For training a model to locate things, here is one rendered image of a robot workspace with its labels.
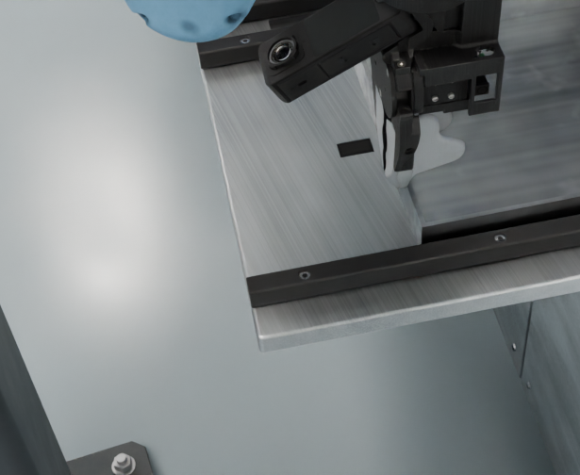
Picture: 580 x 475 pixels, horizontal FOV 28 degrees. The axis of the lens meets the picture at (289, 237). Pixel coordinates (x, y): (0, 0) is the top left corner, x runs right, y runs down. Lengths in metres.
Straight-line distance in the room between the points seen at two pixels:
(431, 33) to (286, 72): 0.10
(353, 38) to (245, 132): 0.25
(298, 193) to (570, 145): 0.23
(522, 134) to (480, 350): 0.96
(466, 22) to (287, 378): 1.17
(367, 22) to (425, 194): 0.21
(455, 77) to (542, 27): 0.31
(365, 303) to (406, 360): 1.04
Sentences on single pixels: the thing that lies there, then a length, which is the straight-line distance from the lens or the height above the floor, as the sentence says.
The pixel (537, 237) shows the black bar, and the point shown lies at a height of 0.90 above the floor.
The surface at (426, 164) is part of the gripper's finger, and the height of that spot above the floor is 0.94.
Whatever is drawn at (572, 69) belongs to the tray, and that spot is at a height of 0.88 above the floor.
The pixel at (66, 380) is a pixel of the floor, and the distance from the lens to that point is 1.99.
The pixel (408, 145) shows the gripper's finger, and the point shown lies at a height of 0.99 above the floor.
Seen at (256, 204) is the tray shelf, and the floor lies 0.88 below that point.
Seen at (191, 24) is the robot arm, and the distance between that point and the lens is 0.66.
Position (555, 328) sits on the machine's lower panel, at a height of 0.34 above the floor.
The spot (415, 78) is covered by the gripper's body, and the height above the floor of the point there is 1.04.
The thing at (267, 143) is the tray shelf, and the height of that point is 0.88.
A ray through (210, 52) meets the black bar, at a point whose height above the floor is 0.90.
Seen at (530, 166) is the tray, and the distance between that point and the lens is 1.01.
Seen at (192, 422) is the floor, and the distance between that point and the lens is 1.91.
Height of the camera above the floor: 1.61
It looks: 50 degrees down
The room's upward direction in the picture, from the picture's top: 6 degrees counter-clockwise
